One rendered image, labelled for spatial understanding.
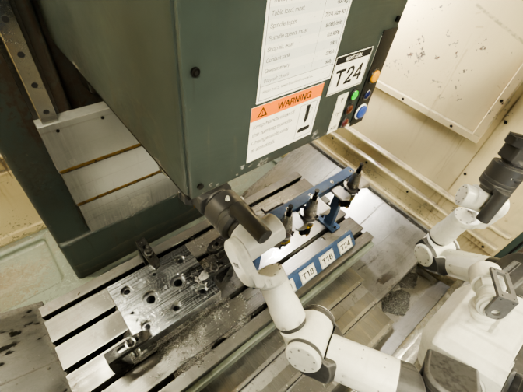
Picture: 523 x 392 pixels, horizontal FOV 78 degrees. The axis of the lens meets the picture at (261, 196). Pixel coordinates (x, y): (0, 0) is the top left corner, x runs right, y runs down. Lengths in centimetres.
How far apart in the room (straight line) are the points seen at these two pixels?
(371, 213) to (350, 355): 106
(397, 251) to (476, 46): 89
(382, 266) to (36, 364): 145
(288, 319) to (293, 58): 51
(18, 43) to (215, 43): 69
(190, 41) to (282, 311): 55
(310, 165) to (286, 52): 143
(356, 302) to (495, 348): 75
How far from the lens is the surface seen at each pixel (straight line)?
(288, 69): 50
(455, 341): 87
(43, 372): 153
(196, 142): 45
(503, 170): 105
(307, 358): 75
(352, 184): 118
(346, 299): 152
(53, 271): 181
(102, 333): 124
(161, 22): 39
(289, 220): 96
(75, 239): 150
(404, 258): 168
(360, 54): 63
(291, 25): 47
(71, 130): 114
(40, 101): 108
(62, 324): 130
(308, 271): 127
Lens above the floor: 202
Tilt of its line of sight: 47 degrees down
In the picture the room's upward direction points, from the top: 9 degrees clockwise
